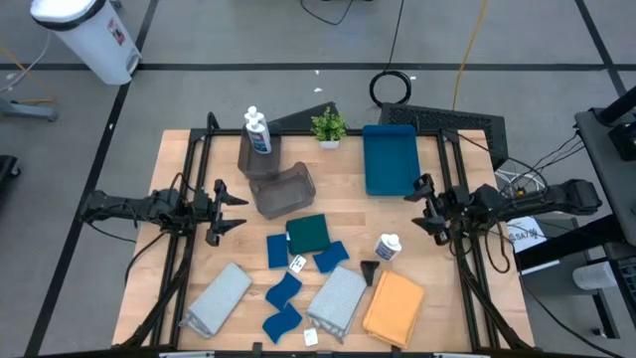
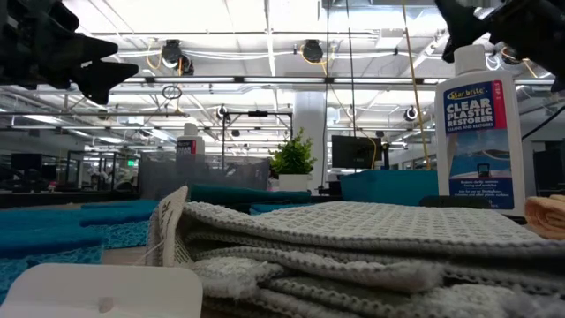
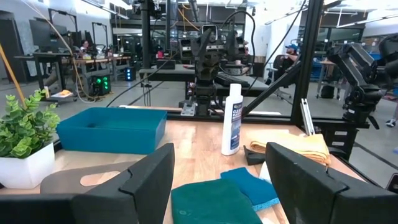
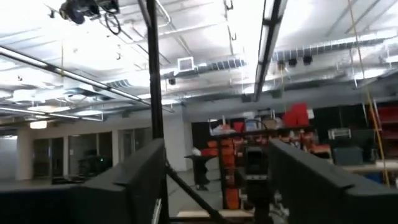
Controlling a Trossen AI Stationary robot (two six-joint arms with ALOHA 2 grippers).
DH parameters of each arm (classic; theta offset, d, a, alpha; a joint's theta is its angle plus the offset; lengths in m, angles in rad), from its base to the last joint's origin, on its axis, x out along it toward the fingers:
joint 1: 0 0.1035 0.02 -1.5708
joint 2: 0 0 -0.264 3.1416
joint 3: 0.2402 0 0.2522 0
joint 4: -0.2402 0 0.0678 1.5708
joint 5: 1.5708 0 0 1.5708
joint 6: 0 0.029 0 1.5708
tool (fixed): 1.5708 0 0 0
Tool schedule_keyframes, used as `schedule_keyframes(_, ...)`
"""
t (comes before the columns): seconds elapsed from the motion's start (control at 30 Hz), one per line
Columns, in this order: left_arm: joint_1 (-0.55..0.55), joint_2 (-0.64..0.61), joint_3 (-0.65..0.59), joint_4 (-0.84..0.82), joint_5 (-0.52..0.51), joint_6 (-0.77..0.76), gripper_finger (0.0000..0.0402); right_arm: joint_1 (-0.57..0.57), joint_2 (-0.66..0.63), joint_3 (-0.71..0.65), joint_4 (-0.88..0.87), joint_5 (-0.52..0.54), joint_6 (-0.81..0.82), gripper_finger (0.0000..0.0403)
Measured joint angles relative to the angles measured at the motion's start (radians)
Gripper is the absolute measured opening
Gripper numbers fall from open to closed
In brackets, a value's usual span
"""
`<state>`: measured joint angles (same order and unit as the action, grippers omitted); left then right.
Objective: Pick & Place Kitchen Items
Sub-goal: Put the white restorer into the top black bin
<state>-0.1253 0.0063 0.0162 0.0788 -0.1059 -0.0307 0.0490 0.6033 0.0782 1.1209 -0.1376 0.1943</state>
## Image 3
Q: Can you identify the black plastic scraper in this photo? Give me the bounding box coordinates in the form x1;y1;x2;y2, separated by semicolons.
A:
243;145;267;166

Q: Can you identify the blue-lit box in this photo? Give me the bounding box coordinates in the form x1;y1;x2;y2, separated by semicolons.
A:
124;67;137;82

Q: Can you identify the black wheeled cart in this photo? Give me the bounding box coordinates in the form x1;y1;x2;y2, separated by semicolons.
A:
43;88;78;104

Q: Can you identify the grey mesh storage bin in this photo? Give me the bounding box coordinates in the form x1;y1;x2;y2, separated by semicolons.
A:
39;161;137;195

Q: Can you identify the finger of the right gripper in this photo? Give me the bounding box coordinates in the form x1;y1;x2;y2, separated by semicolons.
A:
225;27;240;57
191;29;213;60

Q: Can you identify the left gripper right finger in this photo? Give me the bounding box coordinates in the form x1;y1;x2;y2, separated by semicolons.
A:
266;142;398;224

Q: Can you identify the black equipment case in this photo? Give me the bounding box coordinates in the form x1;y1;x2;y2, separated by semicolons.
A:
156;58;177;70

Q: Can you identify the wooden desk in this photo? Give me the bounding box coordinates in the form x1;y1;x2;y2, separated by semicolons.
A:
73;55;132;82

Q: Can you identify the yellow cable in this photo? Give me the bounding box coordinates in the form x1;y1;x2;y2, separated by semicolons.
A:
0;43;26;108

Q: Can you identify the blue plastic bin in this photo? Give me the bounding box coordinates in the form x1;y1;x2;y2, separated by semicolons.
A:
55;107;168;156

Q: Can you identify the green-lit computer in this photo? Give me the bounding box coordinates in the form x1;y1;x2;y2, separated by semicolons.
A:
89;74;112;96

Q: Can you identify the green plant in white pot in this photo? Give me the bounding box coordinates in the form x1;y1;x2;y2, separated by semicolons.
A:
0;88;62;190

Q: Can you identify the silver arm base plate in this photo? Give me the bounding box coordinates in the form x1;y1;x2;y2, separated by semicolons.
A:
180;101;197;117

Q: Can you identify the orange microfibre cloth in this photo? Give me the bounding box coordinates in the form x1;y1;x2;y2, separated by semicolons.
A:
249;129;331;166

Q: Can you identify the black desk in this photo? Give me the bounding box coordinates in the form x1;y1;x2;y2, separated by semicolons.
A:
14;52;75;93

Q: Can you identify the wavy blue sponge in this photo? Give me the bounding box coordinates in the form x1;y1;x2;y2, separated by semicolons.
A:
220;167;280;213

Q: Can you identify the silver aluminium bracket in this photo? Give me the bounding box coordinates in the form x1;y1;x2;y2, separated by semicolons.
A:
299;98;315;136

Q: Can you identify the black monitor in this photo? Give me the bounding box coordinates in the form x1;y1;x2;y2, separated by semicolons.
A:
29;19;68;53

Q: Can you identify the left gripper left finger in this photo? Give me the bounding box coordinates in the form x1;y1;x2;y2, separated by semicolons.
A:
0;142;175;224

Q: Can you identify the person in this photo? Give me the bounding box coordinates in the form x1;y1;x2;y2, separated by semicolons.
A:
79;39;91;59
279;43;302;71

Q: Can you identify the white plastic cleaner bottle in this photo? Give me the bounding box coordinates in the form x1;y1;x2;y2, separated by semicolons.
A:
221;83;244;156

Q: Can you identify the grey table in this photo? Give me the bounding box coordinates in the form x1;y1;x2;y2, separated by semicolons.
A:
139;63;271;98

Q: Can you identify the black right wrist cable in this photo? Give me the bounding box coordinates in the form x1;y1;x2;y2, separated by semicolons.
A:
217;11;256;77

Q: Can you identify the dark green cloth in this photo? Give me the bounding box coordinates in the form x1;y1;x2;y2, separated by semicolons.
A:
170;179;264;224

